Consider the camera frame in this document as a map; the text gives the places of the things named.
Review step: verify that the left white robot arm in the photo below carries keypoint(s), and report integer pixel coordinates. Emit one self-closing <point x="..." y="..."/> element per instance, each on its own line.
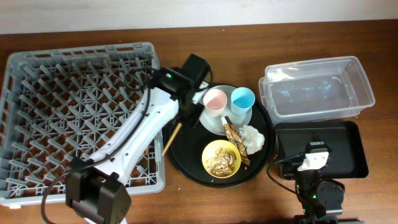
<point x="96" y="188"/>

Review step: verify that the clear plastic bin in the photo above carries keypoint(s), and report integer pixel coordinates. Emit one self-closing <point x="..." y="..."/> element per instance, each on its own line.
<point x="315" y="90"/>

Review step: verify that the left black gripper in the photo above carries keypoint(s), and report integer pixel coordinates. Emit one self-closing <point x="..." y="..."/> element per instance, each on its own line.
<point x="189" y="104"/>

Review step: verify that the food scraps and rice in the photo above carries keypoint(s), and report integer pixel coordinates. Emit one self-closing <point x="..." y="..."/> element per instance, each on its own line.
<point x="221" y="163"/>

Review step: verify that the black rectangular tray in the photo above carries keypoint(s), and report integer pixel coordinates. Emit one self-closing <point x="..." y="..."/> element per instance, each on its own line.
<point x="347" y="158"/>

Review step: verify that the blue cup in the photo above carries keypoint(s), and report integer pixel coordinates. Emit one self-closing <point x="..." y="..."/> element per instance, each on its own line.
<point x="242" y="99"/>

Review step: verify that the pink cup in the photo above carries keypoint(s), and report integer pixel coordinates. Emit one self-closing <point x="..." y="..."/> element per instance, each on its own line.
<point x="215" y="101"/>

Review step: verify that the round black serving tray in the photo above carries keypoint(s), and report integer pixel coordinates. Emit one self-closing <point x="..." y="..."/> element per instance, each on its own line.
<point x="186" y="151"/>

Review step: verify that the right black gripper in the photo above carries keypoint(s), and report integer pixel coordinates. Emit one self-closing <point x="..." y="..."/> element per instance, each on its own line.
<point x="306" y="172"/>

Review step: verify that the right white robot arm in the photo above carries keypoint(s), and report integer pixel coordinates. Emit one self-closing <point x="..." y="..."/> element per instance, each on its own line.
<point x="321" y="199"/>

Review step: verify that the white napkin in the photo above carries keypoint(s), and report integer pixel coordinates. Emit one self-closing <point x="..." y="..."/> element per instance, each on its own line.
<point x="252" y="139"/>

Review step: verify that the grey plastic dishwasher rack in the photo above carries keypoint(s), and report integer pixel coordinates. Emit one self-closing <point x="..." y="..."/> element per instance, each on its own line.
<point x="60" y="104"/>

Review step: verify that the grey round plate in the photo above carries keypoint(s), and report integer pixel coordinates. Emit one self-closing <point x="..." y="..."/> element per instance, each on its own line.
<point x="214" y="124"/>

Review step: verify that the yellow bowl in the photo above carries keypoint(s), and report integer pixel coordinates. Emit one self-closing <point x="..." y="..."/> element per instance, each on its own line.
<point x="209" y="151"/>

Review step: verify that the gold brown snack wrapper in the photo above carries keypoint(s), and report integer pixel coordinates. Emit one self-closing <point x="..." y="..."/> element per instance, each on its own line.
<point x="234" y="137"/>

